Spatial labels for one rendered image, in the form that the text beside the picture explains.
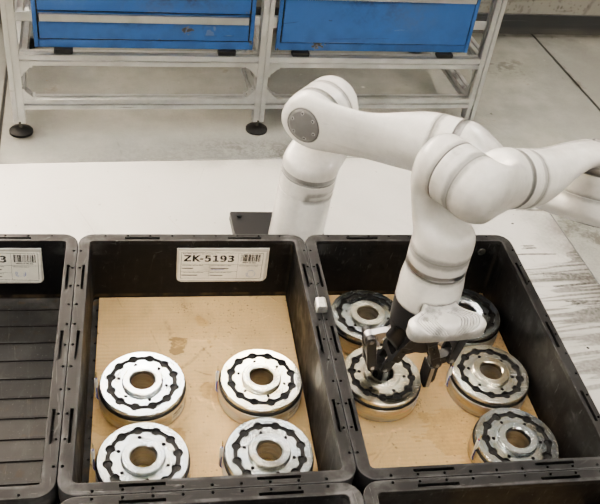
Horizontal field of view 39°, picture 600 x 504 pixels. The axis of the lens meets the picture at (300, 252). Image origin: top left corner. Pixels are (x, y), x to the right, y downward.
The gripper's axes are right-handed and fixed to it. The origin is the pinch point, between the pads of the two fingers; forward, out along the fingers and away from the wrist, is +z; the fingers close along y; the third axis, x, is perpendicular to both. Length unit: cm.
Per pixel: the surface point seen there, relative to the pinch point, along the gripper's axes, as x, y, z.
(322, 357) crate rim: 2.4, 12.5, -7.7
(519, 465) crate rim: 20.0, -5.0, -7.7
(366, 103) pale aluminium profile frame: -193, -63, 74
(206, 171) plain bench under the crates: -69, 16, 15
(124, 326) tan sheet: -14.9, 34.4, 2.2
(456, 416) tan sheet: 5.3, -5.9, 2.3
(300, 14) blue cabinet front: -194, -34, 40
